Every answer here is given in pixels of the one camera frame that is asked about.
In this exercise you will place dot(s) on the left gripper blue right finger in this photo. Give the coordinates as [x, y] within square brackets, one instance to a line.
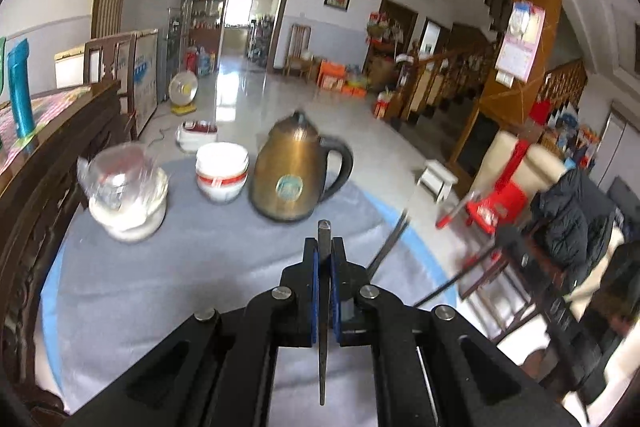
[348, 322]

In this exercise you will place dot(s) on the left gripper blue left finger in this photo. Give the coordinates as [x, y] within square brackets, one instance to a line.
[301, 317]

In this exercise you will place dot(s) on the gold electric kettle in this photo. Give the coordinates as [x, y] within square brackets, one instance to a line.
[297, 168]

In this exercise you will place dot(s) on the small white stool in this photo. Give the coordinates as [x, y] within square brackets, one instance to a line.
[437, 179]

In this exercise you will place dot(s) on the stacked red white bowls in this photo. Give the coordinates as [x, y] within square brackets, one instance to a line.
[221, 170]

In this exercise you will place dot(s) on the red plastic child chair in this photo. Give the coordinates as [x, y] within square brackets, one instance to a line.
[497, 206]

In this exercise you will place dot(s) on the brown wooden chair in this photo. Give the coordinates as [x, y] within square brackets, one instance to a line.
[579, 367]

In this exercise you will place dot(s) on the grey table cloth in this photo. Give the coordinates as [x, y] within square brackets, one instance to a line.
[105, 304]

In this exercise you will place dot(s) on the white basin on floor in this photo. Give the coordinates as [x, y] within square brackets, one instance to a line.
[192, 134]

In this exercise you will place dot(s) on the white bowl with plastic bag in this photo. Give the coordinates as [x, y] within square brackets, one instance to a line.
[127, 192]

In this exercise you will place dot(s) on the orange cardboard boxes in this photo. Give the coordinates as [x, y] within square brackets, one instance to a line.
[342, 79]

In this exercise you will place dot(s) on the black jacket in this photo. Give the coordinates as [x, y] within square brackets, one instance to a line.
[572, 222]

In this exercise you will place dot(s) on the wooden stair railing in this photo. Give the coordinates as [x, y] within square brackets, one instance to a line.
[470, 73]

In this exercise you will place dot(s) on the white electric fan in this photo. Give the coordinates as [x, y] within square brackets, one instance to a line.
[182, 91]

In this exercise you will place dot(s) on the dark carved wooden sideboard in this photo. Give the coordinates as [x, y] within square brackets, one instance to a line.
[39, 197]

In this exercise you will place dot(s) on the grey refrigerator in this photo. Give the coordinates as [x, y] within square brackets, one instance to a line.
[168, 17]

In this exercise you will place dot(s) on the blue thermos bottle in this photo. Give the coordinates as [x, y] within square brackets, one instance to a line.
[19, 89]

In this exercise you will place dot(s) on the wooden chair by wall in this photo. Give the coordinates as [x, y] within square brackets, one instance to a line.
[298, 57]

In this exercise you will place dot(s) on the wall calendar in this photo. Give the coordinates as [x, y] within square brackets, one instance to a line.
[521, 40]

